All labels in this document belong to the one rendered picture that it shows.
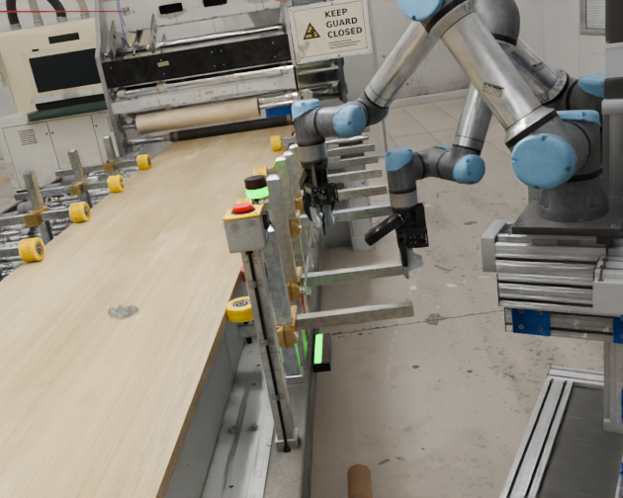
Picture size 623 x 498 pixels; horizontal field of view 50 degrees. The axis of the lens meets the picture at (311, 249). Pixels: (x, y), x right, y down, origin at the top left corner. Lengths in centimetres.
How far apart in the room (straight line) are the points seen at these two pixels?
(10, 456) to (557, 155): 115
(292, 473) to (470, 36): 94
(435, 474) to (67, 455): 149
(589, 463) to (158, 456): 137
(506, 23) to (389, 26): 889
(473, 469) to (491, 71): 148
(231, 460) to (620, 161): 116
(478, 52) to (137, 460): 100
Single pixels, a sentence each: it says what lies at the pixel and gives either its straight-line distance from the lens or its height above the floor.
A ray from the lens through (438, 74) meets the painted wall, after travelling 1077.
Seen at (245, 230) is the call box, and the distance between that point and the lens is 122.
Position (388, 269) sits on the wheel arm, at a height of 85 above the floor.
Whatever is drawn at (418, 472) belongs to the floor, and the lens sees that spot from 247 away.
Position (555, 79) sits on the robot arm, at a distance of 206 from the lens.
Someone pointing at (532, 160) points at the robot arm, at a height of 121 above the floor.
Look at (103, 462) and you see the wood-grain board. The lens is 121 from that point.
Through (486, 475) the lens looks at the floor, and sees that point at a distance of 245.
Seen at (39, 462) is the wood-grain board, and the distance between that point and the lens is 127.
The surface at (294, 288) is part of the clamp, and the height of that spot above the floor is 86.
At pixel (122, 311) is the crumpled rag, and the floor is 92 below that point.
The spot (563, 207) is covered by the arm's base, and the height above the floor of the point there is 107.
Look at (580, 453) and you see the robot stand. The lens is 221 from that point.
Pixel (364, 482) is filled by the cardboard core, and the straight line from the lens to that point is 233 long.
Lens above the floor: 154
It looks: 19 degrees down
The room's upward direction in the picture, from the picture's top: 9 degrees counter-clockwise
